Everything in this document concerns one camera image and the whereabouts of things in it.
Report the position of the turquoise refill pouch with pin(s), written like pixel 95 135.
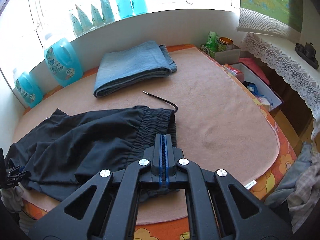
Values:
pixel 96 15
pixel 106 5
pixel 75 23
pixel 85 17

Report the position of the pile of clothes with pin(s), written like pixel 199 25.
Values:
pixel 297 180

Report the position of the gold tin can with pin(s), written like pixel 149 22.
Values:
pixel 225 44

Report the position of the wooden cabinet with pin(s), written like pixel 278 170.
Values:
pixel 287 97

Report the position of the small turquoise detergent bottle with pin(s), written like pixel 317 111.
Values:
pixel 27 90

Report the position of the white lace tablecloth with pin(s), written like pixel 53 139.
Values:
pixel 287 65

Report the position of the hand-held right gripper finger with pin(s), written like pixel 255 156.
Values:
pixel 166 155
pixel 160 155

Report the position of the green wall hanging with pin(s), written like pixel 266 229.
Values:
pixel 267 2

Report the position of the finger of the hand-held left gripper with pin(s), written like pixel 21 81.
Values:
pixel 17 174

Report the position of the person's left hand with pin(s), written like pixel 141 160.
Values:
pixel 12 197

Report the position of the green carton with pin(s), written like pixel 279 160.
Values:
pixel 210 42

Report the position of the open cardboard box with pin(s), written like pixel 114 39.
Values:
pixel 260 90

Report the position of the white box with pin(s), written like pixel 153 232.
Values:
pixel 228 56

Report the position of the folded blue jeans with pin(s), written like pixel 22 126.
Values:
pixel 132 65

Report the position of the large turquoise detergent bottle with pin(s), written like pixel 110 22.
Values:
pixel 61 65

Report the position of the black pants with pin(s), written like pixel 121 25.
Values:
pixel 87 135

